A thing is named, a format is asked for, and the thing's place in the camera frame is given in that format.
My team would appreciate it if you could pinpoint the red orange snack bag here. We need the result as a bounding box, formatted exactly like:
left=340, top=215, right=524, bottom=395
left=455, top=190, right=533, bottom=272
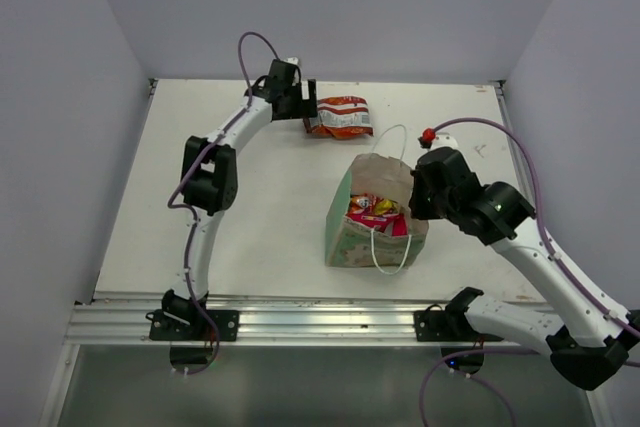
left=303, top=96, right=374, bottom=140

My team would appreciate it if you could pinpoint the pink Real crisps bag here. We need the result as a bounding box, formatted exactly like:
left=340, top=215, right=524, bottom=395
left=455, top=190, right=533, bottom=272
left=346, top=213, right=409, bottom=237

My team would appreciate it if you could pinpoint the green printed paper bag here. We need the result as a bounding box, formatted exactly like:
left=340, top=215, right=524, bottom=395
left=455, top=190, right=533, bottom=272
left=324, top=124, right=429, bottom=276

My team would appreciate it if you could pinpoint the orange Fox's candy bag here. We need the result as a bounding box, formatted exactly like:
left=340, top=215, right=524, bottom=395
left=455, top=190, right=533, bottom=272
left=347, top=193, right=401, bottom=217

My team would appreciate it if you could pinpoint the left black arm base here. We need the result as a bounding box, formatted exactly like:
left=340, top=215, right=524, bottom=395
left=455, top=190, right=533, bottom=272
left=145, top=309, right=240, bottom=342

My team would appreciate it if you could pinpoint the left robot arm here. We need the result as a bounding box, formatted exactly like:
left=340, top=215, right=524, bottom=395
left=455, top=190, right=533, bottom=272
left=161, top=57, right=317, bottom=340

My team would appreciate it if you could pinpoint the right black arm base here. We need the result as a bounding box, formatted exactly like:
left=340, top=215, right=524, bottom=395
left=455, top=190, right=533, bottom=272
left=413, top=304, right=474, bottom=342

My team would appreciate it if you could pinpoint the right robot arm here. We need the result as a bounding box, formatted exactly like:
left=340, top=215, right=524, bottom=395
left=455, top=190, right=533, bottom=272
left=409, top=147, right=639, bottom=391

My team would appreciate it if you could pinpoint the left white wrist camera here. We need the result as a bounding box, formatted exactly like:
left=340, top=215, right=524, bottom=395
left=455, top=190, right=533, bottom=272
left=284, top=57, right=302, bottom=67

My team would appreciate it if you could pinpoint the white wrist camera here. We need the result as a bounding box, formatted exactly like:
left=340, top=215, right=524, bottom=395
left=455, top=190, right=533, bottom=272
left=284, top=57, right=302, bottom=67
left=431, top=132, right=460, bottom=150

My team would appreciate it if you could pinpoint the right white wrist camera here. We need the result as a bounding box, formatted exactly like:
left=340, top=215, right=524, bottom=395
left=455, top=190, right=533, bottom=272
left=431, top=132, right=460, bottom=150

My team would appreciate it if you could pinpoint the aluminium rail frame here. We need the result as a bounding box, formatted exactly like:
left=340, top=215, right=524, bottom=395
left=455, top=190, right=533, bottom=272
left=64, top=291, right=574, bottom=348

